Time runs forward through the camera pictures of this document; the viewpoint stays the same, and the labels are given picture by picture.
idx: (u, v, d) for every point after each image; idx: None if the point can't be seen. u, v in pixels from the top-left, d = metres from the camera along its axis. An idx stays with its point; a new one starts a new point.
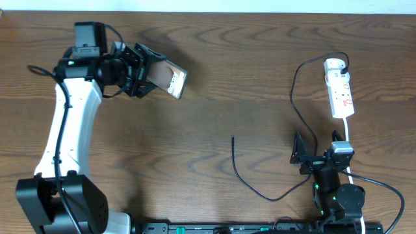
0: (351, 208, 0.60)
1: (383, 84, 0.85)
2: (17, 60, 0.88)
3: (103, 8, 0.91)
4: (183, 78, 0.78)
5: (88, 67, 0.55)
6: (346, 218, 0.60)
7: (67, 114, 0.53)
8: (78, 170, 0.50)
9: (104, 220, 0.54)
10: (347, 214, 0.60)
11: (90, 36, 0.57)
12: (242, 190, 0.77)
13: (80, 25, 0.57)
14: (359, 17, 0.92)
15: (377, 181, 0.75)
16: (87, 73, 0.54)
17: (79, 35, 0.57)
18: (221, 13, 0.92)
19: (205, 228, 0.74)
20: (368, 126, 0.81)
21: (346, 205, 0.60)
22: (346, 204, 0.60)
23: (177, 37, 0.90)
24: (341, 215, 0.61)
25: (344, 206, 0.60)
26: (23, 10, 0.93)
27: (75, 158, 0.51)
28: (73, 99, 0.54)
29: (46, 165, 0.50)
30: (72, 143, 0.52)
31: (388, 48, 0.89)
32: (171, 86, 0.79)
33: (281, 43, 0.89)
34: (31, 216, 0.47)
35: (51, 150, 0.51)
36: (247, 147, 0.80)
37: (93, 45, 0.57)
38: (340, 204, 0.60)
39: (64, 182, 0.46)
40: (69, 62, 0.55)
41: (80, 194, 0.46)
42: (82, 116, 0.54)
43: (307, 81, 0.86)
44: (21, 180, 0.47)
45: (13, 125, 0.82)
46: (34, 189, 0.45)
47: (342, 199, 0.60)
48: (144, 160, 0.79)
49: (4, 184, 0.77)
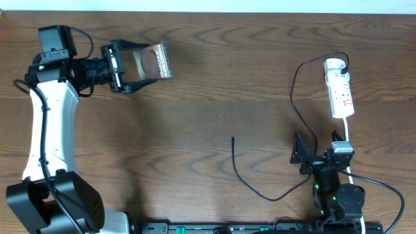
0: (352, 208, 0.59)
1: (383, 84, 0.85)
2: (19, 59, 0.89)
3: (104, 8, 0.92)
4: (162, 49, 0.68)
5: (59, 69, 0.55)
6: (347, 218, 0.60)
7: (46, 116, 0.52)
8: (67, 168, 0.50)
9: (101, 216, 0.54)
10: (347, 214, 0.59)
11: (56, 39, 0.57)
12: (242, 190, 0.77)
13: (45, 30, 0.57)
14: (359, 17, 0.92)
15: (377, 181, 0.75)
16: (59, 75, 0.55)
17: (45, 40, 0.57)
18: (221, 13, 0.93)
19: (205, 228, 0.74)
20: (368, 126, 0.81)
21: (346, 206, 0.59)
22: (346, 204, 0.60)
23: (178, 37, 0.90)
24: (341, 215, 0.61)
25: (344, 207, 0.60)
26: (24, 10, 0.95)
27: (61, 157, 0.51)
28: (50, 102, 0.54)
29: (33, 169, 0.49)
30: (56, 143, 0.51)
31: (388, 48, 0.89)
32: (160, 67, 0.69)
33: (280, 43, 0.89)
34: (26, 221, 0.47)
35: (36, 153, 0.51)
36: (247, 147, 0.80)
37: (61, 49, 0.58)
38: (340, 204, 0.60)
39: (54, 182, 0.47)
40: (39, 67, 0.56)
41: (73, 190, 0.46)
42: (62, 116, 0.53)
43: (307, 81, 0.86)
44: (10, 186, 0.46)
45: (13, 125, 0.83)
46: (25, 193, 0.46)
47: (342, 199, 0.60)
48: (144, 160, 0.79)
49: (4, 183, 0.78)
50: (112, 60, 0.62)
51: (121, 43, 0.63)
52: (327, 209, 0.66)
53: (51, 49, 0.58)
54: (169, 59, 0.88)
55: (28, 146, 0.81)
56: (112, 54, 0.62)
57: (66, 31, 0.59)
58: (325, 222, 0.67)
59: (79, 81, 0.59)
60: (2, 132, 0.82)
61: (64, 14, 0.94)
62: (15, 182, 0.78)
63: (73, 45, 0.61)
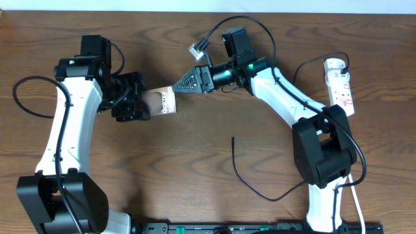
0: (237, 30, 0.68)
1: (383, 84, 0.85)
2: (19, 59, 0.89)
3: (103, 8, 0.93)
4: (173, 92, 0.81)
5: (88, 67, 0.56)
6: (244, 49, 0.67)
7: (68, 112, 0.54)
8: (79, 168, 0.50)
9: (104, 219, 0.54)
10: (236, 36, 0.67)
11: (95, 47, 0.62)
12: (242, 190, 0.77)
13: (87, 38, 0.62)
14: (358, 17, 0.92)
15: (314, 149, 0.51)
16: (87, 73, 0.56)
17: (85, 45, 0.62)
18: (221, 13, 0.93)
19: (205, 228, 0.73)
20: (369, 125, 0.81)
21: (236, 34, 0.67)
22: (230, 31, 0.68)
23: (177, 37, 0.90)
24: (233, 41, 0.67)
25: (231, 38, 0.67)
26: (24, 10, 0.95)
27: (75, 156, 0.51)
28: (73, 98, 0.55)
29: (47, 163, 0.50)
30: (73, 141, 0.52)
31: (387, 48, 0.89)
32: (164, 106, 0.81)
33: (280, 42, 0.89)
34: (31, 214, 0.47)
35: (52, 148, 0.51)
36: (248, 147, 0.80)
37: (101, 54, 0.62)
38: (227, 32, 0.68)
39: (64, 180, 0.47)
40: (70, 62, 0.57)
41: (80, 191, 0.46)
42: (83, 115, 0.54)
43: (308, 80, 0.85)
44: (23, 177, 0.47)
45: (14, 124, 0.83)
46: (34, 186, 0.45)
47: (230, 41, 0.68)
48: (144, 160, 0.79)
49: (4, 184, 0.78)
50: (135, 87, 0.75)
51: (140, 73, 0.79)
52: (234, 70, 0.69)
53: (88, 53, 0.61)
54: (169, 58, 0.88)
55: (28, 146, 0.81)
56: (135, 82, 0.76)
57: (106, 43, 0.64)
58: (240, 76, 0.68)
59: (106, 81, 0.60)
60: (3, 132, 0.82)
61: (63, 13, 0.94)
62: (15, 182, 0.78)
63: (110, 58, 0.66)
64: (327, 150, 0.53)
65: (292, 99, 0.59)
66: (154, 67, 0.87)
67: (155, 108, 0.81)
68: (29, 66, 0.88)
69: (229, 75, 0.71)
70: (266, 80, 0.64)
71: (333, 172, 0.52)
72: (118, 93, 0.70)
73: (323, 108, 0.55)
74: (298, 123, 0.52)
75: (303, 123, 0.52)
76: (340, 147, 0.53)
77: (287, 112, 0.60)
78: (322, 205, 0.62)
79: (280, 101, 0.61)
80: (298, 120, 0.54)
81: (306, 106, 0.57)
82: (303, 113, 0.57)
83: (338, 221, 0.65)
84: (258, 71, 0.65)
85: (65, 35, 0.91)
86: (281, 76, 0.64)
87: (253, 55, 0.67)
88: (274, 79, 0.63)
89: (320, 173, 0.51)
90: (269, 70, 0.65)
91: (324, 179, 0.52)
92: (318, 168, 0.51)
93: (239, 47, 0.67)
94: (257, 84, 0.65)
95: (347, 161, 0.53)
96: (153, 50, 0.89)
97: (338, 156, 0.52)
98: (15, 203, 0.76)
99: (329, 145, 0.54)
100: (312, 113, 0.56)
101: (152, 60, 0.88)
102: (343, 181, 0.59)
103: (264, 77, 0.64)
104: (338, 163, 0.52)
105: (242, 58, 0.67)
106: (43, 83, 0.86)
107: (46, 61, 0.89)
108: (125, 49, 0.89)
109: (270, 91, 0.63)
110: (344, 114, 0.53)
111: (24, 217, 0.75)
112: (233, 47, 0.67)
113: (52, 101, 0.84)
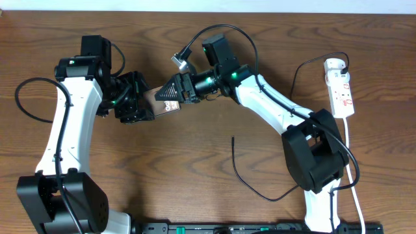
0: (217, 38, 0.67)
1: (383, 84, 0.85)
2: (19, 59, 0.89)
3: (104, 8, 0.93)
4: None
5: (88, 67, 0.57)
6: (225, 58, 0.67)
7: (68, 112, 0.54)
8: (79, 167, 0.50)
9: (104, 219, 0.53)
10: (216, 46, 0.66)
11: (94, 46, 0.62)
12: (242, 190, 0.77)
13: (87, 38, 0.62)
14: (358, 17, 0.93)
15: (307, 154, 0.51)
16: (87, 73, 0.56)
17: (84, 45, 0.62)
18: (221, 13, 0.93)
19: (205, 228, 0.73)
20: (369, 125, 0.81)
21: (217, 44, 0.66)
22: (210, 39, 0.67)
23: (177, 37, 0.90)
24: (214, 51, 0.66)
25: (211, 48, 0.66)
26: (25, 10, 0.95)
27: (75, 156, 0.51)
28: (73, 98, 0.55)
29: (47, 163, 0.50)
30: (72, 141, 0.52)
31: (387, 48, 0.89)
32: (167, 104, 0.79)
33: (280, 43, 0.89)
34: (31, 214, 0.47)
35: (52, 148, 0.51)
36: (248, 147, 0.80)
37: (101, 54, 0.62)
38: (207, 41, 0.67)
39: (64, 180, 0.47)
40: (70, 62, 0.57)
41: (81, 192, 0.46)
42: (83, 115, 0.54)
43: (308, 80, 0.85)
44: (23, 177, 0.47)
45: (14, 124, 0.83)
46: (35, 186, 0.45)
47: (210, 51, 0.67)
48: (144, 160, 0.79)
49: (4, 184, 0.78)
50: (136, 85, 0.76)
51: (138, 72, 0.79)
52: (217, 79, 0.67)
53: (88, 52, 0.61)
54: (169, 58, 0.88)
55: (28, 146, 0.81)
56: (136, 80, 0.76)
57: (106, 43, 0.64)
58: (223, 86, 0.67)
59: (105, 82, 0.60)
60: (3, 132, 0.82)
61: (63, 13, 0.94)
62: (15, 182, 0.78)
63: (110, 57, 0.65)
64: (322, 153, 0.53)
65: (279, 106, 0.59)
66: (153, 67, 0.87)
67: (158, 106, 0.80)
68: (30, 66, 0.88)
69: (212, 82, 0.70)
70: (251, 88, 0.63)
71: (327, 175, 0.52)
72: (118, 91, 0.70)
73: (310, 114, 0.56)
74: (287, 131, 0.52)
75: (294, 130, 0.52)
76: (333, 151, 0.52)
77: (275, 120, 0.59)
78: (320, 205, 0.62)
79: (268, 108, 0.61)
80: (286, 129, 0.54)
81: (293, 114, 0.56)
82: (291, 120, 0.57)
83: (336, 222, 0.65)
84: (241, 80, 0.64)
85: (65, 36, 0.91)
86: (264, 83, 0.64)
87: (236, 63, 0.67)
88: (259, 87, 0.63)
89: (316, 177, 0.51)
90: (253, 78, 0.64)
91: (320, 182, 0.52)
92: (312, 172, 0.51)
93: (221, 58, 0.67)
94: (242, 93, 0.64)
95: (339, 164, 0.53)
96: (153, 51, 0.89)
97: (331, 159, 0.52)
98: (15, 203, 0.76)
99: (319, 149, 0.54)
100: (299, 120, 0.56)
101: (151, 60, 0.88)
102: (338, 184, 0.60)
103: (248, 85, 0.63)
104: (332, 166, 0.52)
105: (225, 68, 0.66)
106: (43, 84, 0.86)
107: (46, 61, 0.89)
108: (125, 49, 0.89)
109: (257, 99, 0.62)
110: (332, 117, 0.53)
111: (24, 217, 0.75)
112: (216, 57, 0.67)
113: (52, 101, 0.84)
